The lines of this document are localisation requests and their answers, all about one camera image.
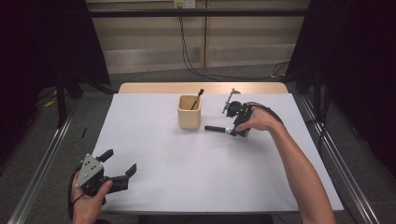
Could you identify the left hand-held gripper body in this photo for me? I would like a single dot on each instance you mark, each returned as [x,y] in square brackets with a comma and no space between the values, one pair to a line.
[88,172]

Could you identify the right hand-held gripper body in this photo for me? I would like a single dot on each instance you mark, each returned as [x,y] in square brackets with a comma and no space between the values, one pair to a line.
[239,110]

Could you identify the thin black makeup brush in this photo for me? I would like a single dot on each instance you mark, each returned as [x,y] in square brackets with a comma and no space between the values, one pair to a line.
[198,97]

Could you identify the beige square brush holder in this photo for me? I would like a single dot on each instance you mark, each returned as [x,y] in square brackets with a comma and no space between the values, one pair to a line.
[189,119]

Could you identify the person's right hand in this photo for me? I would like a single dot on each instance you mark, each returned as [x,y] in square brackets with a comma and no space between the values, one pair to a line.
[263,119]

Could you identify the person's left hand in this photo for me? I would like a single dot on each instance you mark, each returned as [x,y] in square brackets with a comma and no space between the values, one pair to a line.
[88,207]

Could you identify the small brown round object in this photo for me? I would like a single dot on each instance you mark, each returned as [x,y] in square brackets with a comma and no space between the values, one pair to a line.
[236,92]

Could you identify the small black floor object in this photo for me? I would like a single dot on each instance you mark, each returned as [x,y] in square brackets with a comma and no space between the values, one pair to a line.
[84,132]

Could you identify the black metal stand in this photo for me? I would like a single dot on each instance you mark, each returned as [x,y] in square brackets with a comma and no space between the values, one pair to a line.
[61,102]
[317,96]

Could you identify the black horizontal bar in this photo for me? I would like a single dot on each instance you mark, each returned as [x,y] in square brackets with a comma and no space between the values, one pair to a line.
[199,12]

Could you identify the black curtain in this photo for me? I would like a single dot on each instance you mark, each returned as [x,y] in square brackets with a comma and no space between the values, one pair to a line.
[358,62]
[43,46]

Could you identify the metal floor rail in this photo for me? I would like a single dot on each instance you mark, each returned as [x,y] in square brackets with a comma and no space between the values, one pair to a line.
[342,168]
[40,174]

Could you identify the white wall socket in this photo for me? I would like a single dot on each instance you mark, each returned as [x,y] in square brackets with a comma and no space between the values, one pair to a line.
[184,3]

